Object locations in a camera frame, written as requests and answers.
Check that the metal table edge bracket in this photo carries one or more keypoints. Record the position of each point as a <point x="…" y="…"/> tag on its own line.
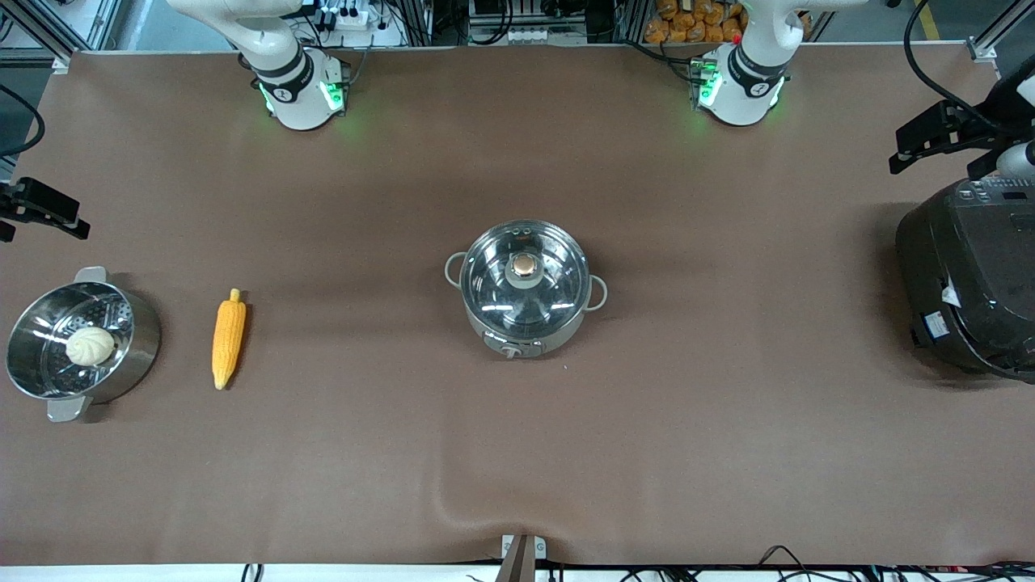
<point x="523" y="556"/>

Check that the white power strip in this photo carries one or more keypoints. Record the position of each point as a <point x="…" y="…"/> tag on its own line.
<point x="527" y="35"/>
<point x="349" y="18"/>

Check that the steel steamer pot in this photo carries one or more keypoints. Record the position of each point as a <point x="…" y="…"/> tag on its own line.
<point x="48" y="364"/>

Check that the steel electric cooking pot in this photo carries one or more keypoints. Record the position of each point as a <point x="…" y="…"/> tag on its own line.
<point x="525" y="335"/>

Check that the glass pot lid with knob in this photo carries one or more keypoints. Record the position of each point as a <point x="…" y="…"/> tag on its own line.
<point x="524" y="279"/>

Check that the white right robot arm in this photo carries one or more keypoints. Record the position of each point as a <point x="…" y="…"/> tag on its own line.
<point x="285" y="56"/>

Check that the metal corner bracket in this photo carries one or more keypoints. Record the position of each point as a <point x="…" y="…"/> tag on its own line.
<point x="61" y="63"/>
<point x="982" y="48"/>

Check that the white steamed bun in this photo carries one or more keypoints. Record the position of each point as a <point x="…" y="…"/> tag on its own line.
<point x="90" y="346"/>

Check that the black rice cooker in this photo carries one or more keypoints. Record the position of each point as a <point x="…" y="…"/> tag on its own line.
<point x="970" y="275"/>

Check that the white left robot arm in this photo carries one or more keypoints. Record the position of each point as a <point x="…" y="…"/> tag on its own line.
<point x="752" y="65"/>

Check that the bag of orange buns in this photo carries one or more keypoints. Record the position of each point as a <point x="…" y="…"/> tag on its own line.
<point x="695" y="20"/>

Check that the yellow corn cob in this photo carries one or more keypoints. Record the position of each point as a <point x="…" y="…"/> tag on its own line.
<point x="229" y="335"/>

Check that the brown table mat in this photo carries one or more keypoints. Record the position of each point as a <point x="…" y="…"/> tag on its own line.
<point x="517" y="453"/>

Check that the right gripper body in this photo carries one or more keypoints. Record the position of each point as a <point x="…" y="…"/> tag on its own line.
<point x="10" y="204"/>

